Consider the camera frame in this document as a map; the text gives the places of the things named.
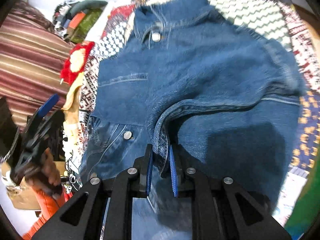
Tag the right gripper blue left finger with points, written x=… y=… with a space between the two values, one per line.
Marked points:
x=145 y=177

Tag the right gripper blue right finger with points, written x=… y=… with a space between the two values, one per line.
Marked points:
x=176 y=170

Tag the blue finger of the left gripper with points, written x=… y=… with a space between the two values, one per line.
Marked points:
x=47 y=106

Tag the blue denim jacket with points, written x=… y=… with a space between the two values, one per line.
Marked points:
x=190 y=83

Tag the person's left hand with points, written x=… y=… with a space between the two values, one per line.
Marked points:
x=47 y=176

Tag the yellow orange cloth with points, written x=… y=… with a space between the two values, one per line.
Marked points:
x=71 y=125

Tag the red yellow crochet flower cushion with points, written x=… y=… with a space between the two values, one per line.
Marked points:
x=76 y=61

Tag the striped maroon curtain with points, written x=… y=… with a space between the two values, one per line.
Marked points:
x=32 y=57

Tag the pile of clutter on shelf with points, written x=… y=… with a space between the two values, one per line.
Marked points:
x=72 y=20

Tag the green yellow fleece blanket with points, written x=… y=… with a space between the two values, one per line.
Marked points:
x=306 y=209

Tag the patchwork patterned bedspread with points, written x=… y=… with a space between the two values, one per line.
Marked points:
x=276 y=19

